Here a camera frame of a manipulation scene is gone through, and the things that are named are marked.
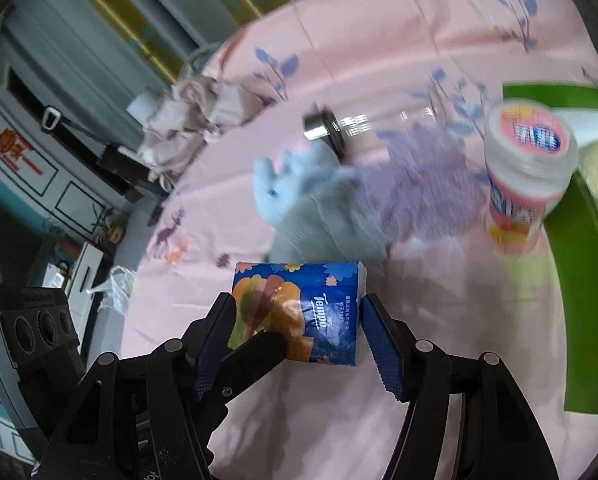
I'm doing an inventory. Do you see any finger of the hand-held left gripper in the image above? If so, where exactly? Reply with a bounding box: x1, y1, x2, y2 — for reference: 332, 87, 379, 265
213, 329, 287, 405

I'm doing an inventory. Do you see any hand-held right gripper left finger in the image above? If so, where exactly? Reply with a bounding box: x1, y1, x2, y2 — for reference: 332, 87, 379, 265
39, 292, 237, 480

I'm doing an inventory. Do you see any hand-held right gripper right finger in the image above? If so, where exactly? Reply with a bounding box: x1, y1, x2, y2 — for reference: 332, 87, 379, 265
360, 292, 560, 480

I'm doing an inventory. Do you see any blue orange tissue pack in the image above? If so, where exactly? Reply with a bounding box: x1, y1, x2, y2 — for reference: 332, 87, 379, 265
228, 260, 369, 367

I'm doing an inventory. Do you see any blue plush elephant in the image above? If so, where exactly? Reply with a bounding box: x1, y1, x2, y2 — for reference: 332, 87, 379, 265
253, 140, 400, 273

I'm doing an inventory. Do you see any purple mesh bath sponge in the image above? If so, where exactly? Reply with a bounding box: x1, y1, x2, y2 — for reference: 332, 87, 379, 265
359, 130, 490, 251

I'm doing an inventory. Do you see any green storage box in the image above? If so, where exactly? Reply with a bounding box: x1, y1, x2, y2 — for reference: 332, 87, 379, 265
502, 82, 598, 416

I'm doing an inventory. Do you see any white tv cabinet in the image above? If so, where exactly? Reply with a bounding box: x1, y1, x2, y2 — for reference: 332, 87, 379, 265
44, 240, 110, 306

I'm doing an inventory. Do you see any black television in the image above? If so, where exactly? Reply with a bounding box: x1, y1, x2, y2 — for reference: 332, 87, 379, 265
0, 187, 87, 306

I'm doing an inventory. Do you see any white plastic bag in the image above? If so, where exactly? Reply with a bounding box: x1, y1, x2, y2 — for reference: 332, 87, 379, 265
91, 265, 140, 311

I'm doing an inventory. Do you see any potted green plant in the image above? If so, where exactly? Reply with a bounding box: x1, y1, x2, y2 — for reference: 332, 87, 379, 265
91, 205, 127, 246

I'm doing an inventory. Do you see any pink gum container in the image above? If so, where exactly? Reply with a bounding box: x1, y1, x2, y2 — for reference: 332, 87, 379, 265
483, 100, 579, 256

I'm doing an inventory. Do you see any clear glass jar metal lid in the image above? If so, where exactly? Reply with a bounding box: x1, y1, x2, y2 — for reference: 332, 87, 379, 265
303, 100, 485, 161

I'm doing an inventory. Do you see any white paper roll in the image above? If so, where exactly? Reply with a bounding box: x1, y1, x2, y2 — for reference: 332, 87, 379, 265
128, 91, 162, 123

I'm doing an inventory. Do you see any crumpled pinkish grey cloth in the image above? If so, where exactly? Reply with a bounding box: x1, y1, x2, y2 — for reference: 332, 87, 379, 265
141, 75, 265, 181

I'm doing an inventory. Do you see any red wall decoration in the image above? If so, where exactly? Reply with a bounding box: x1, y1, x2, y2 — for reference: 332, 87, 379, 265
0, 122, 42, 173

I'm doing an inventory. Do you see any black strapped bag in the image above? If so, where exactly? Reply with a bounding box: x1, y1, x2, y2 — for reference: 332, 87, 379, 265
41, 107, 147, 203

